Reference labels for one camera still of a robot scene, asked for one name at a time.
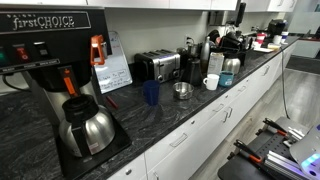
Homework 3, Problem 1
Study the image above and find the small steel bowl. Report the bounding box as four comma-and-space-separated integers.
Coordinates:
171, 81, 195, 101

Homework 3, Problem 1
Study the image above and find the white cabinet door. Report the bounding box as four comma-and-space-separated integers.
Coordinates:
211, 0, 239, 12
196, 99, 234, 168
86, 0, 171, 10
228, 84, 264, 141
0, 0, 88, 8
169, 0, 212, 11
266, 0, 288, 13
285, 0, 299, 13
146, 119, 221, 180

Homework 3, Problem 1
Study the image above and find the white cabinet drawer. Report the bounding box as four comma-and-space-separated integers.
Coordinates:
143, 104, 209, 172
203, 89, 236, 125
233, 73, 258, 103
106, 153, 148, 180

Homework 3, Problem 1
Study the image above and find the dark blue plastic cup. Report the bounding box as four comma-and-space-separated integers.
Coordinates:
142, 79, 161, 107

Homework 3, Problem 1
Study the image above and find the steel black toaster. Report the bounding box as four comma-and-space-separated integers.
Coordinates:
133, 48, 182, 84

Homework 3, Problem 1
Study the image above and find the black gooseneck kettle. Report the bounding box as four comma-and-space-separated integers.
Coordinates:
180, 56, 204, 88

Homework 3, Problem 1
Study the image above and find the black coffee grinder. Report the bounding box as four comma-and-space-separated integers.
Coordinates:
176, 47, 192, 73

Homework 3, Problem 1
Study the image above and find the red marker pen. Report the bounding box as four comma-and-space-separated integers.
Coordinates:
105, 95, 120, 111

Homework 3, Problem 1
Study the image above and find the paper sign in holder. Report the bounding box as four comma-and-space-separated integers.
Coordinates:
92, 31, 134, 95

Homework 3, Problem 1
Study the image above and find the steel tumbler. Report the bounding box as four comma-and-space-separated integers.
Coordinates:
187, 43, 200, 58

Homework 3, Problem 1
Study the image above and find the white mug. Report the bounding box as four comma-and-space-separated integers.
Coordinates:
202, 73, 221, 92

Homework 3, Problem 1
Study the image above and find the steel water bottle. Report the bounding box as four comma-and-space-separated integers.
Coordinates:
199, 35, 212, 67

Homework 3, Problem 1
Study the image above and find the white drink carton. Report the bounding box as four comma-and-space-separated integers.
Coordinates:
206, 51, 226, 76

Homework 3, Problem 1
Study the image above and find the teal mug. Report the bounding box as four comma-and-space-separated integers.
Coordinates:
218, 70, 236, 89

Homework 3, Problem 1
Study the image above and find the steel coffee carafe black lid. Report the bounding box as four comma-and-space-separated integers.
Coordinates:
222, 52, 242, 75
58, 93, 117, 159

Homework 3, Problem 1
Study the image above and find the pink bowl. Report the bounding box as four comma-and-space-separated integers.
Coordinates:
214, 35, 224, 47

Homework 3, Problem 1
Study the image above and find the black pan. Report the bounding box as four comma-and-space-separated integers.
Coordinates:
207, 29, 221, 43

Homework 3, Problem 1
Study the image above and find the black coffee machine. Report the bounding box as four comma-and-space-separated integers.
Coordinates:
209, 29, 254, 66

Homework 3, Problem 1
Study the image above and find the black orange clamp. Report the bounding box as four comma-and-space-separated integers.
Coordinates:
227, 139, 265, 165
255, 117, 289, 138

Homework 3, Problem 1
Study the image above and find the white flat tray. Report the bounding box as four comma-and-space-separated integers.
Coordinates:
252, 46, 275, 54

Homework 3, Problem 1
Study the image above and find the black work table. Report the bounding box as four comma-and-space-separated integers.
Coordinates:
217, 115, 313, 180

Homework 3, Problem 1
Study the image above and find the red white paper cup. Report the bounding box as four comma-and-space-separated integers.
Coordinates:
255, 32, 267, 45

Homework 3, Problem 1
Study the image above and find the black steel coffee brewer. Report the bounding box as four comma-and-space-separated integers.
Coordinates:
0, 6, 133, 180

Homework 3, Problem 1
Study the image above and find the yellow sponge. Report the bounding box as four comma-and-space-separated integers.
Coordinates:
266, 42, 282, 51

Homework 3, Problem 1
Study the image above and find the black countertop appliance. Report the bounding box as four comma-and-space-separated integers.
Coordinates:
266, 18, 289, 38

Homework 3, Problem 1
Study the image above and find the blue white paper cup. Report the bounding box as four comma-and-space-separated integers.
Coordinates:
280, 30, 290, 44

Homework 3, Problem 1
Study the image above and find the aluminium extrusion bar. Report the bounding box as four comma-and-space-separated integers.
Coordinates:
285, 125, 307, 142
264, 149, 313, 180

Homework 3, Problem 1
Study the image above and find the dark floor mat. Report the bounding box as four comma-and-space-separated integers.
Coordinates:
285, 54, 320, 76

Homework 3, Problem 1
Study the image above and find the white wall outlet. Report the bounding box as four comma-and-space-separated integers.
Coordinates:
183, 34, 195, 46

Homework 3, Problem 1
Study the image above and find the black hanging cable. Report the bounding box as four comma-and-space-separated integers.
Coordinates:
280, 49, 292, 121

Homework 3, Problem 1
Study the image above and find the black brewer power cable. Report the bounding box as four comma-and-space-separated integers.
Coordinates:
1, 73, 32, 93

